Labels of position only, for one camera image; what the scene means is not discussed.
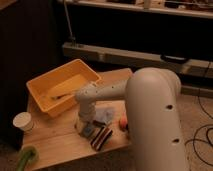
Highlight striped black white block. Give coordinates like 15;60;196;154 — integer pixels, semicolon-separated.
90;127;113;151

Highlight orange ball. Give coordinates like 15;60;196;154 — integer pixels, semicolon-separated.
119;115;128;131

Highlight white paper cup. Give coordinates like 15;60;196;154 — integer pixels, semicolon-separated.
13;112;34;132

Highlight black floor cables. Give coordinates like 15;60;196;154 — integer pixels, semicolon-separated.
182;61;213;171

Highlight grey metal shelf rail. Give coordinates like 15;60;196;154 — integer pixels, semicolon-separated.
62;42;213;79

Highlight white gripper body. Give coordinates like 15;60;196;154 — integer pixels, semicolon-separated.
75;117;93;135

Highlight grey cloth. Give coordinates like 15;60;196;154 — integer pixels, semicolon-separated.
94;107;115;125

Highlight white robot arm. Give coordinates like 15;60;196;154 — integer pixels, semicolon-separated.
75;68;189;171

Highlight utensil inside yellow bin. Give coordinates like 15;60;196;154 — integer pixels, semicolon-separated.
50;93;73;100

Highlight green plastic toy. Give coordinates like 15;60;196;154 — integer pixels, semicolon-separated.
16;146;39;171

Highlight blue-grey sponge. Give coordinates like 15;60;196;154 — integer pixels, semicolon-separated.
82;123;95;138

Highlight yellow plastic bin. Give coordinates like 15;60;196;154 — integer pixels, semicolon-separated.
26;59;101;117

